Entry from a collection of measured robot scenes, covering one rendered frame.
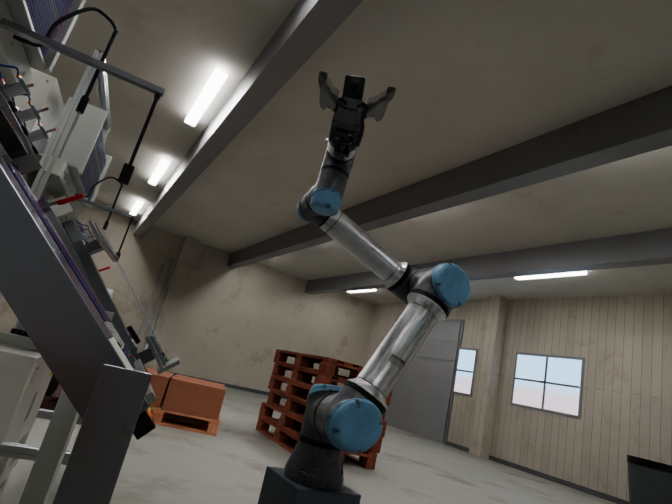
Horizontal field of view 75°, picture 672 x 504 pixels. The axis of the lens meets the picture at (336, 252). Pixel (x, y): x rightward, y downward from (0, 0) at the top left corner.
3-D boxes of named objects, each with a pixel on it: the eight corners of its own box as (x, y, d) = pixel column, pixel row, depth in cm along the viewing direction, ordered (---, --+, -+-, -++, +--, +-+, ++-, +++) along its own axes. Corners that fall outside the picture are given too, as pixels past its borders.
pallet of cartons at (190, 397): (214, 421, 521) (225, 384, 532) (224, 437, 437) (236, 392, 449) (101, 400, 483) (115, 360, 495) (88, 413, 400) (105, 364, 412)
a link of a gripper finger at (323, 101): (316, 92, 84) (339, 119, 92) (322, 66, 86) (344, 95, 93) (303, 95, 86) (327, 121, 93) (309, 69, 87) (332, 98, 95)
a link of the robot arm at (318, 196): (327, 223, 117) (338, 187, 120) (342, 212, 107) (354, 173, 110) (300, 212, 115) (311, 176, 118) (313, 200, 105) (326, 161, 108)
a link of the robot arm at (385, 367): (338, 452, 107) (449, 287, 128) (364, 469, 94) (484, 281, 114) (303, 422, 105) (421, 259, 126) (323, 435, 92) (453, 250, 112)
